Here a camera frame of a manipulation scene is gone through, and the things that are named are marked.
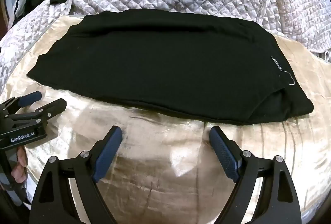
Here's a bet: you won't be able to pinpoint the person's left hand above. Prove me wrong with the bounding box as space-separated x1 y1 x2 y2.
10 148 28 183

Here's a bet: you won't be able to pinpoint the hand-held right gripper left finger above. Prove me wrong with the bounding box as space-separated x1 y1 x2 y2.
29 125 123 224

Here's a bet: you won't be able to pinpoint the beige satin bed sheet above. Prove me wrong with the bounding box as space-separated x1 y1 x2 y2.
0 15 331 224

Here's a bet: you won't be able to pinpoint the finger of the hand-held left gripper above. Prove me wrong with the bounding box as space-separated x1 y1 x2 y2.
10 98 67 126
0 91 42 114

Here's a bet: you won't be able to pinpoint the black pants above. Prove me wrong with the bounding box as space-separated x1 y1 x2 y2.
26 8 314 126

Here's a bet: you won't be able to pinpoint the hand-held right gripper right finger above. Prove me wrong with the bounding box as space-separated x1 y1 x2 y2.
209 126 303 224

